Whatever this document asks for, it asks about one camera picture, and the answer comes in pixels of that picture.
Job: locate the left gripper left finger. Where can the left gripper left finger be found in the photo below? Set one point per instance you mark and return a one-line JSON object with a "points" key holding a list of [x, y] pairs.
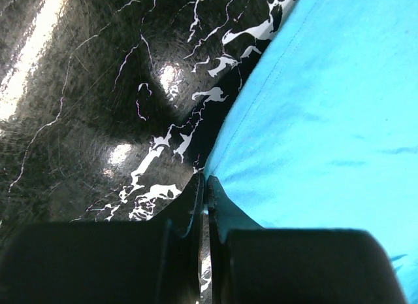
{"points": [[154, 261]]}

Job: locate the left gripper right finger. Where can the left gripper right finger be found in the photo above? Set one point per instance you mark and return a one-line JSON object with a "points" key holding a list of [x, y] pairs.
{"points": [[251, 264]]}

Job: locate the cyan polo shirt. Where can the cyan polo shirt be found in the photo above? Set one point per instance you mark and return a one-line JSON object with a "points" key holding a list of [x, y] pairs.
{"points": [[324, 132]]}

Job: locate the black marble pattern mat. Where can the black marble pattern mat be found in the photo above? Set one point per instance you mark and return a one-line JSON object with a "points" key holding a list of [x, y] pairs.
{"points": [[108, 107]]}

